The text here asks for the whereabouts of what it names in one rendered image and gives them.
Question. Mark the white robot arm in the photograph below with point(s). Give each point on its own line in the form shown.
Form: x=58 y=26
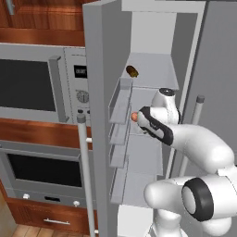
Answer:
x=200 y=148

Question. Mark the grey door bin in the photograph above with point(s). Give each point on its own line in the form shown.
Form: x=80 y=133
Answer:
x=118 y=132
x=122 y=98
x=118 y=155
x=118 y=185

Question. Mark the orange peach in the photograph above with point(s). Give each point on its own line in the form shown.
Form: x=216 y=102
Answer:
x=134 y=116

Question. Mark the grey freezer rack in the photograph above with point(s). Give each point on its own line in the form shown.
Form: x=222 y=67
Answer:
x=142 y=97

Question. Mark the grey freezer door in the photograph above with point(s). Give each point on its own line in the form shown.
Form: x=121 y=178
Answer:
x=95 y=92

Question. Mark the brown sweet potato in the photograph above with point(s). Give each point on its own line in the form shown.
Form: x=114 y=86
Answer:
x=132 y=71

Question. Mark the grey fridge door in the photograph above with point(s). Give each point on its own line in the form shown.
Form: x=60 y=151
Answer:
x=216 y=61

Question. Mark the wooden cupboard door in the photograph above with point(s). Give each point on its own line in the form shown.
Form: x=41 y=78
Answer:
x=46 y=12

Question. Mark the silver built-in oven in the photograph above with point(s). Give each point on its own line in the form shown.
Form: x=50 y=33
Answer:
x=40 y=169

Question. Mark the white oven knob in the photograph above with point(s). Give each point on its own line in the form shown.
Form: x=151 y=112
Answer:
x=26 y=196
x=76 y=203

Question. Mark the grey fridge cabinet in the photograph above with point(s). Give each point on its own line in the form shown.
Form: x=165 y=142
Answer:
x=154 y=27

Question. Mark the silver microwave oven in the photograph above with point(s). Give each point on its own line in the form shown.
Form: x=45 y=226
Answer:
x=27 y=83

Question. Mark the wooden drawer front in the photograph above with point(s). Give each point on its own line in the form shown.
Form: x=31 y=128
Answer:
x=37 y=213

